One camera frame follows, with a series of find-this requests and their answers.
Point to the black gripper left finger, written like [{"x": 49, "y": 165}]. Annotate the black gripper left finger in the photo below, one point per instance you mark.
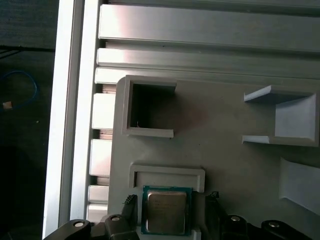
[{"x": 131, "y": 210}]

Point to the silver CPU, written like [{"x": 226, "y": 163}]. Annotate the silver CPU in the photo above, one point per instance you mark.
[{"x": 166, "y": 210}]

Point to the grey parts rack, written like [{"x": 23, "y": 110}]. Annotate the grey parts rack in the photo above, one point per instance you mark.
[{"x": 212, "y": 140}]

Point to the small brown tag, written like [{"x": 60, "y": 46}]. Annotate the small brown tag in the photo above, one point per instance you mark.
[{"x": 7, "y": 106}]

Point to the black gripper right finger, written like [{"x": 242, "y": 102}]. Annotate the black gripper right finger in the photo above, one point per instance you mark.
[{"x": 215, "y": 215}]

